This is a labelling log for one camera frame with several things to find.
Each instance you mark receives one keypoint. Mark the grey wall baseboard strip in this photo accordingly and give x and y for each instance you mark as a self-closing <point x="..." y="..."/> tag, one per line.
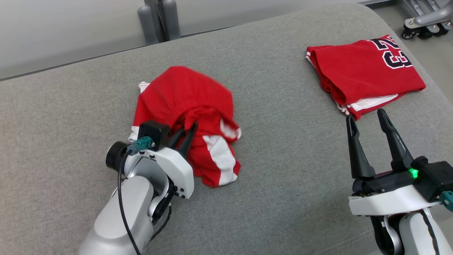
<point x="375" y="1"/>

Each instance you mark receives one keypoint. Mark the red Bulls 23 jersey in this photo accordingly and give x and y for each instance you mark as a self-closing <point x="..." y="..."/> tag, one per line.
<point x="354" y="67"/>

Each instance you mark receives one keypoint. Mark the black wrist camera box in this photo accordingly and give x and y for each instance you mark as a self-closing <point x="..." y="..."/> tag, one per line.
<point x="154" y="134"/>
<point x="433" y="179"/>

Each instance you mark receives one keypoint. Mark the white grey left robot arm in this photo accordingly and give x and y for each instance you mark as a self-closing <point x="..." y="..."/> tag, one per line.
<point x="120" y="212"/>

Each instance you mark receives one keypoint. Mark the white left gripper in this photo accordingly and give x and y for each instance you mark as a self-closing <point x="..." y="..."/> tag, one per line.
<point x="177" y="170"/>

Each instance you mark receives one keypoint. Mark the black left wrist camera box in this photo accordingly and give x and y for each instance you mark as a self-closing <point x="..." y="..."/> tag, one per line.
<point x="154" y="134"/>

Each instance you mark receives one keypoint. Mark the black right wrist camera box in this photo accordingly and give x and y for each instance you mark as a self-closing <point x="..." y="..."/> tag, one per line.
<point x="433" y="179"/>

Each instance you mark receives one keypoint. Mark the grey metal stand with casters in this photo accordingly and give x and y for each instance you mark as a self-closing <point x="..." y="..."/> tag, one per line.
<point x="431" y="16"/>

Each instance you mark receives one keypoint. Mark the grey metal partition post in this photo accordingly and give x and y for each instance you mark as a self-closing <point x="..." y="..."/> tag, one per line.
<point x="152" y="2"/>

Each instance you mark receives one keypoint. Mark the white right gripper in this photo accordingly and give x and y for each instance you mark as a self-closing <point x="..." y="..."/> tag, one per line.
<point x="385" y="202"/>

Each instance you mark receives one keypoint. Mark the red shorts with white stripes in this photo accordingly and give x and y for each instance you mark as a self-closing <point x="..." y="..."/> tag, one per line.
<point x="184" y="92"/>

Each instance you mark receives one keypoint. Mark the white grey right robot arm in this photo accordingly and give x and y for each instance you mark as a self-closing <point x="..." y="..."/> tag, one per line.
<point x="414" y="237"/>

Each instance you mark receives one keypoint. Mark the grey cylindrical post foot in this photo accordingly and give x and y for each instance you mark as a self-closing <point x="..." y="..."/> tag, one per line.
<point x="148" y="26"/>
<point x="171" y="19"/>

